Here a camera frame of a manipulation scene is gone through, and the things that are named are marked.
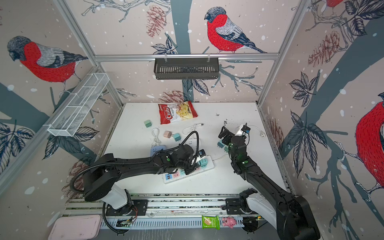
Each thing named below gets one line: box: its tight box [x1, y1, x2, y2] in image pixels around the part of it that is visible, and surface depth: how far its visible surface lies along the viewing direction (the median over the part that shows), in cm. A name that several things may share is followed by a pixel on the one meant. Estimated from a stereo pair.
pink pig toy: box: [222, 216, 237, 229], surface depth 70 cm
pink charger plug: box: [163, 130, 174, 139], surface depth 103 cm
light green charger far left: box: [144, 120, 153, 128], surface depth 109 cm
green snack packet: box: [202, 215, 221, 230], surface depth 70 cm
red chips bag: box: [158, 100, 198, 125], surface depth 112 cm
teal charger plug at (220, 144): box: [217, 139, 225, 149], surface depth 97 cm
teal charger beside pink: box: [173, 133, 182, 142], surface depth 100 cm
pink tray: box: [48, 214, 102, 240], surface depth 69 cm
